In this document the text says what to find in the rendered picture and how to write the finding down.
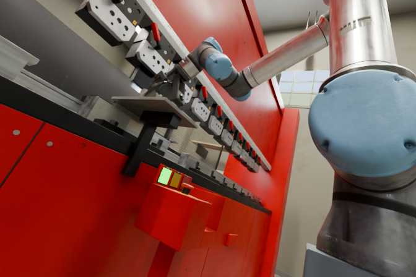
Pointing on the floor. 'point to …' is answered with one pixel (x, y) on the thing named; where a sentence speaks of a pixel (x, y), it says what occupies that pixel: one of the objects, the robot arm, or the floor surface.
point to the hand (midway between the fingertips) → (144, 109)
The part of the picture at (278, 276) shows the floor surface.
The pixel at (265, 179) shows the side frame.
